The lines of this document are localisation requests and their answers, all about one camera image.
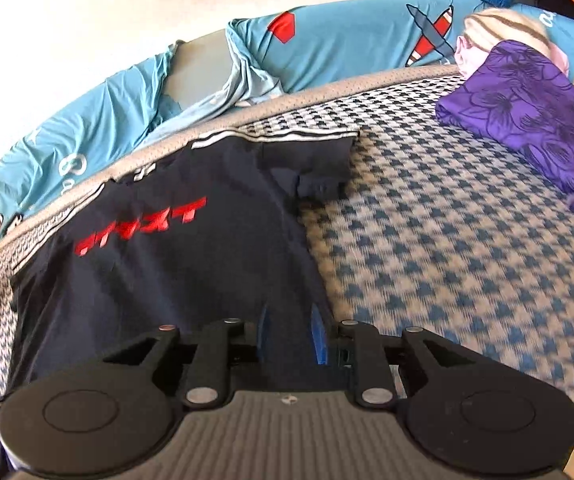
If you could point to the blue airplane-print bedsheet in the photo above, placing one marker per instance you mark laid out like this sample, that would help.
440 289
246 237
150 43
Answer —
67 125

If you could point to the blue beige houndstooth mat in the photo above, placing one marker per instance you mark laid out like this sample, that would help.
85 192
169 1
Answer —
442 240

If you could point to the purple floral folded garment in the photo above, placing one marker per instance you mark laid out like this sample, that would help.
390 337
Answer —
527 100

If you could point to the pink striped folded garment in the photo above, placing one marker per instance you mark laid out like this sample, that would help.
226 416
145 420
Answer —
497 25

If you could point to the grey pillow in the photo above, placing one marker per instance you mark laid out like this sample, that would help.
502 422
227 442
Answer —
197 70

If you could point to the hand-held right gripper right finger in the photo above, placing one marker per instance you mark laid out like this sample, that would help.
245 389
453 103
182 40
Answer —
319 340

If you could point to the black t-shirt red print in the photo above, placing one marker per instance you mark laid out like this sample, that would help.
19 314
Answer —
167 260

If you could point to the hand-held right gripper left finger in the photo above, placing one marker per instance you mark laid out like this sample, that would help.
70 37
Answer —
263 332

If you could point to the light blue pillowcase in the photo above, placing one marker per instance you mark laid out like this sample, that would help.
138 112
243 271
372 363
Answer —
247 80

